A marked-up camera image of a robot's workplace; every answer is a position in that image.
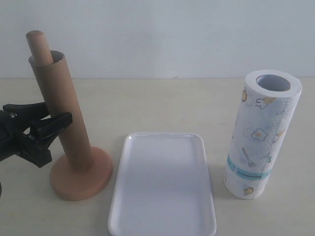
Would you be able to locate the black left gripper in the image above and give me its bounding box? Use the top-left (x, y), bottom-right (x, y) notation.
top-left (0, 102), bottom-right (72, 168)

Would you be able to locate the printed white paper towel roll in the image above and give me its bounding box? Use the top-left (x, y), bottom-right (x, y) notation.
top-left (224, 70), bottom-right (302, 200)

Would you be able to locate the wooden paper towel holder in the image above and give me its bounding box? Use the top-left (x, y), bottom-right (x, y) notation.
top-left (26, 30), bottom-right (113, 201)

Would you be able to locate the brown cardboard tube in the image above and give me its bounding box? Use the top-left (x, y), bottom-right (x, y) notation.
top-left (29, 51), bottom-right (94, 176)

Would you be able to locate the white rectangular plastic tray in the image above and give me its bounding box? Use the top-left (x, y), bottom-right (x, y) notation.
top-left (108, 132), bottom-right (217, 236)

